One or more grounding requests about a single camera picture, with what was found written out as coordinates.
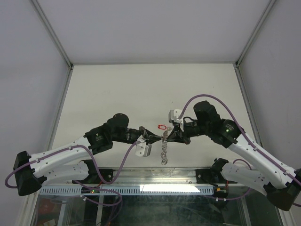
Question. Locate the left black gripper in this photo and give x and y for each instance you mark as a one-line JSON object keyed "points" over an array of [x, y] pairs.
{"points": [[150, 137]]}

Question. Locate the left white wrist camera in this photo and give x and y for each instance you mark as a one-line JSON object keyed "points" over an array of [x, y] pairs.
{"points": [[142, 148]]}

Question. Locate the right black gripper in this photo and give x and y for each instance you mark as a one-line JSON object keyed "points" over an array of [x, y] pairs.
{"points": [[179, 136]]}

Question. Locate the aluminium mounting rail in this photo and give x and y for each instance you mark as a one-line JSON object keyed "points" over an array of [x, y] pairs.
{"points": [[130, 176]]}

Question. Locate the white slotted cable duct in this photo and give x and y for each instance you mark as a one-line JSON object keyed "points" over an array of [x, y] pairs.
{"points": [[151, 189]]}

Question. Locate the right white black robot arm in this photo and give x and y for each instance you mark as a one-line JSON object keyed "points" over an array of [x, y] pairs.
{"points": [[280, 183]]}

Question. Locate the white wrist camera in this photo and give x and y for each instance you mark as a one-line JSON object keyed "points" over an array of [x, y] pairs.
{"points": [[175, 118], [142, 148]]}

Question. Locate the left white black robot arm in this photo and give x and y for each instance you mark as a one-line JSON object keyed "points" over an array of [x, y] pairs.
{"points": [[74, 161]]}

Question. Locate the red key tag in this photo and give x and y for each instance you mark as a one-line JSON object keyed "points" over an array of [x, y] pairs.
{"points": [[162, 127]]}

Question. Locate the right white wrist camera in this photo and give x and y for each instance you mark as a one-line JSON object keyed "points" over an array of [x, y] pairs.
{"points": [[175, 118]]}

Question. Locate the metal disc with key rings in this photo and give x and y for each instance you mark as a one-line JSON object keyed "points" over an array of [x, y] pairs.
{"points": [[164, 159]]}

